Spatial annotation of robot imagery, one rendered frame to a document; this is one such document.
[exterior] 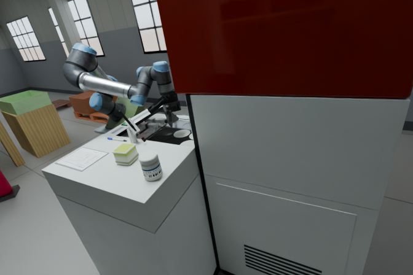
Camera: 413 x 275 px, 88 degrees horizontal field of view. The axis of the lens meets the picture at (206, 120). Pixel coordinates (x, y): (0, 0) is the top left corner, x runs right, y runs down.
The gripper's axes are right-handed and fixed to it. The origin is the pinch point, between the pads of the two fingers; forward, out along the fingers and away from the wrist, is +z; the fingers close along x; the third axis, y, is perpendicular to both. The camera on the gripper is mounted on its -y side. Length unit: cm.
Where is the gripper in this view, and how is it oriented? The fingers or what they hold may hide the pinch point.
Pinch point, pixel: (169, 125)
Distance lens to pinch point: 123.6
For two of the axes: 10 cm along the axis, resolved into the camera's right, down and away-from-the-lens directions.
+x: -4.5, -3.2, 8.4
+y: 8.8, -3.0, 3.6
